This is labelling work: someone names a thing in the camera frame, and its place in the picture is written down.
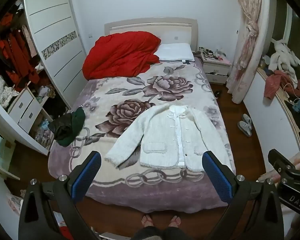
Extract white drawer unit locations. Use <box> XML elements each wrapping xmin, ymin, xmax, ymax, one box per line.
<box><xmin>7</xmin><ymin>87</ymin><xmax>44</xmax><ymax>133</ymax></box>

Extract black garment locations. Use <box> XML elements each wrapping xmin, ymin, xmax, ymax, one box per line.
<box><xmin>48</xmin><ymin>114</ymin><xmax>73</xmax><ymax>141</ymax></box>

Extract white nightstand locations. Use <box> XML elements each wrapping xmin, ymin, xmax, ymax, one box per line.
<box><xmin>202</xmin><ymin>55</ymin><xmax>232</xmax><ymax>85</ymax></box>

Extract dusty red garment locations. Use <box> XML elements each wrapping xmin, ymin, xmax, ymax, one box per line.
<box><xmin>264</xmin><ymin>70</ymin><xmax>300</xmax><ymax>99</ymax></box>

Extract white bay window cabinet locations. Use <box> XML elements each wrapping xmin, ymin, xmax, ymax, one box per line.
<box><xmin>242</xmin><ymin>67</ymin><xmax>300</xmax><ymax>178</ymax></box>

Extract grey slipper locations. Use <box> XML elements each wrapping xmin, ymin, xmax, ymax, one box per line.
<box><xmin>237</xmin><ymin>121</ymin><xmax>252</xmax><ymax>137</ymax></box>
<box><xmin>242</xmin><ymin>114</ymin><xmax>253</xmax><ymax>130</ymax></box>

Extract red duvet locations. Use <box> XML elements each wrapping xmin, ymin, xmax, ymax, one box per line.
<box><xmin>82</xmin><ymin>31</ymin><xmax>162</xmax><ymax>81</ymax></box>

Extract dark green garment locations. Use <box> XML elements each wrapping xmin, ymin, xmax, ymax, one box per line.
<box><xmin>57</xmin><ymin>107</ymin><xmax>86</xmax><ymax>147</ymax></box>

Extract white pillow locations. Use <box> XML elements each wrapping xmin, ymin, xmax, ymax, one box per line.
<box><xmin>154</xmin><ymin>43</ymin><xmax>195</xmax><ymax>62</ymax></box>

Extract white shelf unit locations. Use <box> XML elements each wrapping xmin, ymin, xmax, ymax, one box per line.
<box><xmin>0</xmin><ymin>90</ymin><xmax>50</xmax><ymax>180</ymax></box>

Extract white plush garment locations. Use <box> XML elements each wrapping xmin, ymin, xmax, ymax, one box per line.
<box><xmin>269</xmin><ymin>40</ymin><xmax>300</xmax><ymax>78</ymax></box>

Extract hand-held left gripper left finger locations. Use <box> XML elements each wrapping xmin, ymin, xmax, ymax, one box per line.
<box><xmin>18</xmin><ymin>151</ymin><xmax>102</xmax><ymax>240</ymax></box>

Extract white fuzzy jacket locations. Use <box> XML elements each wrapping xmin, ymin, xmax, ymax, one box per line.
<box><xmin>104</xmin><ymin>104</ymin><xmax>233</xmax><ymax>172</ymax></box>

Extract person's right foot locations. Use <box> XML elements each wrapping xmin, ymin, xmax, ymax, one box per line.
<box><xmin>170</xmin><ymin>215</ymin><xmax>182</xmax><ymax>228</ymax></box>

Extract cream bed headboard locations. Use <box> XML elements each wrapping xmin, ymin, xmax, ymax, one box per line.
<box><xmin>104</xmin><ymin>17</ymin><xmax>198</xmax><ymax>49</ymax></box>

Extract pink patterned cloth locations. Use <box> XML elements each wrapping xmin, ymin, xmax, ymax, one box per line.
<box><xmin>6</xmin><ymin>192</ymin><xmax>25</xmax><ymax>216</ymax></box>

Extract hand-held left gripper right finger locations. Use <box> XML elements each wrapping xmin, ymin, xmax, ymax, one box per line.
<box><xmin>202</xmin><ymin>151</ymin><xmax>284</xmax><ymax>240</ymax></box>

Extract person's left foot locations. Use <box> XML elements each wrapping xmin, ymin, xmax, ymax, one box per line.
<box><xmin>141</xmin><ymin>214</ymin><xmax>154</xmax><ymax>228</ymax></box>

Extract pink floral curtain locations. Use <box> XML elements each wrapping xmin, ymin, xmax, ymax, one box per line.
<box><xmin>226</xmin><ymin>0</ymin><xmax>263</xmax><ymax>104</ymax></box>

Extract clutter of small toiletries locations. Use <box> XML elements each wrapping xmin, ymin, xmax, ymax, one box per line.
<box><xmin>198</xmin><ymin>47</ymin><xmax>231</xmax><ymax>64</ymax></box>

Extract hanging red clothes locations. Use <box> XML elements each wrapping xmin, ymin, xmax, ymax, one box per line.
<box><xmin>0</xmin><ymin>25</ymin><xmax>41</xmax><ymax>87</ymax></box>

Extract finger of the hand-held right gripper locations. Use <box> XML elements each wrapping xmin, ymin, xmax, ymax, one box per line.
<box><xmin>268</xmin><ymin>149</ymin><xmax>300</xmax><ymax>180</ymax></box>

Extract person's foot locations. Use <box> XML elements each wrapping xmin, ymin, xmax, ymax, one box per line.
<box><xmin>141</xmin><ymin>214</ymin><xmax>154</xmax><ymax>228</ymax></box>
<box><xmin>170</xmin><ymin>215</ymin><xmax>182</xmax><ymax>228</ymax></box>

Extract floral fabric bundle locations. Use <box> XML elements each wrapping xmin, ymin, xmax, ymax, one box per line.
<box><xmin>0</xmin><ymin>75</ymin><xmax>20</xmax><ymax>108</ymax></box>

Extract floral bed blanket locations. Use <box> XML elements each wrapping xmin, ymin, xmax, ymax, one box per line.
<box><xmin>48</xmin><ymin>62</ymin><xmax>237</xmax><ymax>213</ymax></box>

